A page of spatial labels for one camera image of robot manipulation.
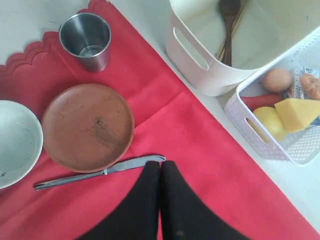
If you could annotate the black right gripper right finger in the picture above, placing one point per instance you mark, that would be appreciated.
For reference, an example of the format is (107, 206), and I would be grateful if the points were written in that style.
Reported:
(184, 216)

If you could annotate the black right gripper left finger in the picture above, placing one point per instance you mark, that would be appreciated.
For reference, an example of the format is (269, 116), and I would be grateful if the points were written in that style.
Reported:
(136, 217)

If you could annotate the yellow lemon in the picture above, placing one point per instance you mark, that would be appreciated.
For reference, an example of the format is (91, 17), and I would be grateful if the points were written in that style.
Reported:
(270, 119)

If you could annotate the red sausage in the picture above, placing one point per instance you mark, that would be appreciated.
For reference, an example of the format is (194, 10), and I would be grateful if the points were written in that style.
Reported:
(266, 100)

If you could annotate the pale green ceramic bowl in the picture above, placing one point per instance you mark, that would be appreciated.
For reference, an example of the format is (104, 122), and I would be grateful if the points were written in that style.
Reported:
(21, 142)

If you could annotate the yellow cheese wedge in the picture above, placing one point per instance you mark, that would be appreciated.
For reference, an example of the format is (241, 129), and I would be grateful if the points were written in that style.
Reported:
(297, 114)

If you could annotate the brown egg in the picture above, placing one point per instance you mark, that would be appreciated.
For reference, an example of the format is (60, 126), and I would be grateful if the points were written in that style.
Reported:
(277, 80)

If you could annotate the fried chicken piece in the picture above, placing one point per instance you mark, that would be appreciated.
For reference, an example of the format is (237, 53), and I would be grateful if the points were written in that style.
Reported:
(310, 85)

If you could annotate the stainless steel cup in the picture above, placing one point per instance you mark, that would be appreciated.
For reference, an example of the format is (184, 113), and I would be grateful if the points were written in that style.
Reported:
(87, 37)

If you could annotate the dark wooden spoon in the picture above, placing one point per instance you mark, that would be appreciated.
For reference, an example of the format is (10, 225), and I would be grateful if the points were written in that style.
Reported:
(229, 10)

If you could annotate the stainless steel table knife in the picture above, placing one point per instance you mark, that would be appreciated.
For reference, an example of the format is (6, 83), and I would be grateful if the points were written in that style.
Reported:
(129, 164)

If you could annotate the red tablecloth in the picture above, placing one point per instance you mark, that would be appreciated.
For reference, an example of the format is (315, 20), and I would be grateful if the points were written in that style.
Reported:
(169, 120)

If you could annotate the brown wooden plate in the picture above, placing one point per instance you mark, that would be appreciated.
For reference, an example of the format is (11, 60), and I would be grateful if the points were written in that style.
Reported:
(87, 128)

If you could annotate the white perforated plastic basket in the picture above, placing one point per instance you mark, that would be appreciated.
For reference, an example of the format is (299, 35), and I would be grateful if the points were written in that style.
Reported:
(299, 148)

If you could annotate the cream plastic bin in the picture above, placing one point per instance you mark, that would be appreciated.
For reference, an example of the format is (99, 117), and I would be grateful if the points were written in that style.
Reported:
(267, 29)

